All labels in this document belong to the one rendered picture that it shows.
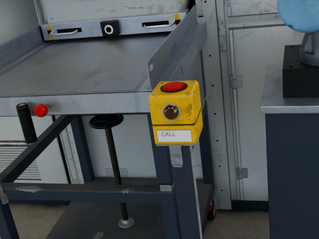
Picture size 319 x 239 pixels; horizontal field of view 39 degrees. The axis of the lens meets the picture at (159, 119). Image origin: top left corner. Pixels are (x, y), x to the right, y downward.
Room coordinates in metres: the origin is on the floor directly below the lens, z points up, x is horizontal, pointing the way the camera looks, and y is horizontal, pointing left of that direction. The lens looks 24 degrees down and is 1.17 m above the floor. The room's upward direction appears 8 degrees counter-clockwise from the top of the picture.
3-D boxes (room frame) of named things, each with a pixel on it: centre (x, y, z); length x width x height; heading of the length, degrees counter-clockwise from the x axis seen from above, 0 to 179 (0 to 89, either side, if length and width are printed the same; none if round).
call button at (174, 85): (0.76, -0.03, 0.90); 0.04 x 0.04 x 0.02
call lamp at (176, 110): (0.72, -0.02, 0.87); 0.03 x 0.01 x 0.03; 73
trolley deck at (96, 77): (1.38, 0.18, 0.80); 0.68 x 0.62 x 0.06; 163
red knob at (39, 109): (1.03, 0.28, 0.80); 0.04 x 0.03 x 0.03; 163
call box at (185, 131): (0.76, -0.03, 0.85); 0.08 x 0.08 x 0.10; 73
